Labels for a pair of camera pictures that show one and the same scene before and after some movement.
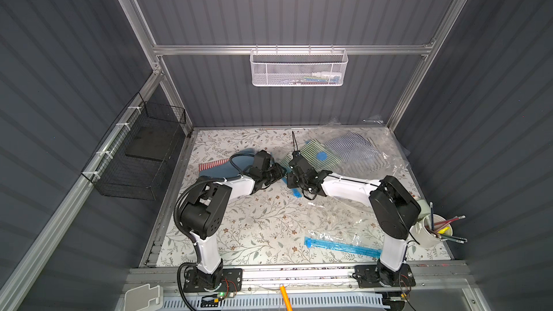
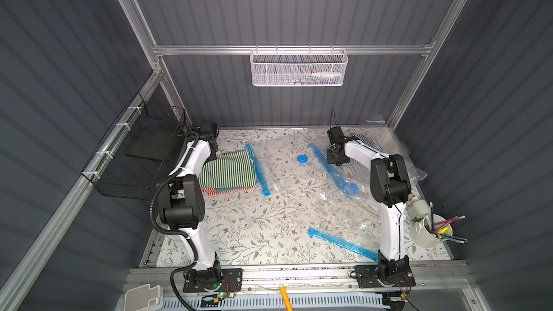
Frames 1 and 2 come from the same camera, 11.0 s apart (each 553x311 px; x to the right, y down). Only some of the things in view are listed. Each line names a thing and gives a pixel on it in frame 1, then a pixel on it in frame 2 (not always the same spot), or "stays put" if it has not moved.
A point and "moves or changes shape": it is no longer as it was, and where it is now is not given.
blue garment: [237, 163] moves or changes shape
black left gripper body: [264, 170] to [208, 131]
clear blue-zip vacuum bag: [360, 241] moves or changes shape
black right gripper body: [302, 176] to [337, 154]
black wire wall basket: [129, 162] stays put
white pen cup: [429, 232] stays put
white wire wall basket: [299, 67] stays put
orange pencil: [283, 289] stays put
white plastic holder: [144, 298] stays put
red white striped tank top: [207, 165] moves or changes shape
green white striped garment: [322, 158] to [234, 170]
